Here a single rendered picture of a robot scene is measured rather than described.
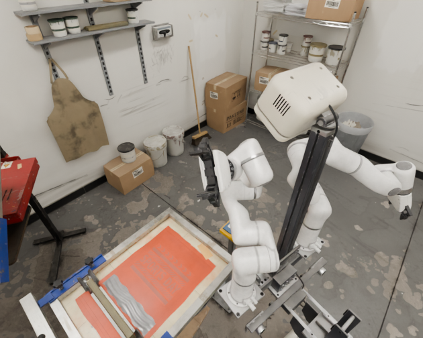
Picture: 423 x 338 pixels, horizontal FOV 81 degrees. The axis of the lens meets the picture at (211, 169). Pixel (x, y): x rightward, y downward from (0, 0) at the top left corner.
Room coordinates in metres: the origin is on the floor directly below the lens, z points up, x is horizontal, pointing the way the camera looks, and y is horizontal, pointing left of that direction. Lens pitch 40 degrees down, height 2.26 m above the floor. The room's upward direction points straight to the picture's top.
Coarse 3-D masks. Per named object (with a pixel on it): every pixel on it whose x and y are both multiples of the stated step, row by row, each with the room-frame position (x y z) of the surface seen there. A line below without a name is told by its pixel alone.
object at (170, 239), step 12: (168, 228) 0.96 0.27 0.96; (156, 240) 0.87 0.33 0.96; (168, 240) 0.87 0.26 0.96; (180, 240) 0.87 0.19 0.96; (144, 252) 0.79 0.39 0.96; (180, 252) 0.79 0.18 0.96; (120, 264) 0.71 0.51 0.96; (132, 264) 0.71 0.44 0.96; (108, 276) 0.64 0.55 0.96; (120, 276) 0.64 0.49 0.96; (132, 276) 0.64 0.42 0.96; (132, 288) 0.58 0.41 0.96; (84, 300) 0.52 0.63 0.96; (84, 312) 0.47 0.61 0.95; (96, 312) 0.47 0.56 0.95; (96, 324) 0.42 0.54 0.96
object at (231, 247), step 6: (222, 228) 0.96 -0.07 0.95; (228, 234) 0.91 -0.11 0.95; (228, 240) 0.95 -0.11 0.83; (228, 246) 0.95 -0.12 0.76; (234, 246) 0.94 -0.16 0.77; (228, 252) 0.95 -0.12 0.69; (216, 294) 0.95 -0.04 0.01; (216, 300) 0.90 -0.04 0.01; (222, 300) 0.90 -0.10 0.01; (222, 306) 0.85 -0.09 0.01; (228, 306) 0.85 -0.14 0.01; (228, 312) 0.81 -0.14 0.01
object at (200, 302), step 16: (128, 240) 0.85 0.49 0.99; (208, 240) 0.85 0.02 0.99; (112, 256) 0.74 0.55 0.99; (224, 256) 0.74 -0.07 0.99; (96, 272) 0.66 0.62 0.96; (224, 272) 0.65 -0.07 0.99; (208, 288) 0.56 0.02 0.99; (192, 304) 0.49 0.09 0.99; (64, 320) 0.42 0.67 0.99; (80, 336) 0.36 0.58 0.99; (176, 336) 0.36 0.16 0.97
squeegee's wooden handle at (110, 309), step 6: (90, 282) 0.56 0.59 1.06; (90, 288) 0.54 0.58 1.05; (96, 288) 0.53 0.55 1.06; (96, 294) 0.51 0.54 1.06; (102, 294) 0.51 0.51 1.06; (102, 300) 0.48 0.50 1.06; (108, 300) 0.48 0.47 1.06; (108, 306) 0.45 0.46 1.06; (108, 312) 0.43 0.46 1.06; (114, 312) 0.43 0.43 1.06; (114, 318) 0.41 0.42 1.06; (120, 318) 0.41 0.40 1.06; (120, 324) 0.38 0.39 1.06; (126, 324) 0.38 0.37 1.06; (126, 330) 0.36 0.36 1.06; (126, 336) 0.34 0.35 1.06; (132, 336) 0.34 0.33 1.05
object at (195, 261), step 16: (192, 256) 0.76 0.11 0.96; (192, 272) 0.67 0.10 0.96; (208, 272) 0.67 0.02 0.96; (144, 288) 0.58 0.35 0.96; (192, 288) 0.58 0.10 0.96; (144, 304) 0.50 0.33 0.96; (160, 304) 0.50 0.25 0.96; (176, 304) 0.50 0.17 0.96; (128, 320) 0.43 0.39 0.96; (160, 320) 0.43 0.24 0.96; (112, 336) 0.37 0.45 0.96; (144, 336) 0.37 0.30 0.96
